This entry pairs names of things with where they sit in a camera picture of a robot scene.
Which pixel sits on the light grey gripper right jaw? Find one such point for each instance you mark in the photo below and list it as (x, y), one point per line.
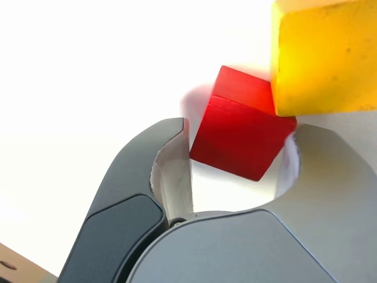
(250, 250)

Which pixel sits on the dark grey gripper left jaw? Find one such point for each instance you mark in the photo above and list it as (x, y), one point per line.
(123, 212)

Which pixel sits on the red cube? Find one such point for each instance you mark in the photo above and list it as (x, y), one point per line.
(238, 138)

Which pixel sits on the yellow cube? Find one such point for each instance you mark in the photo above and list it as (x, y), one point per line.
(324, 59)

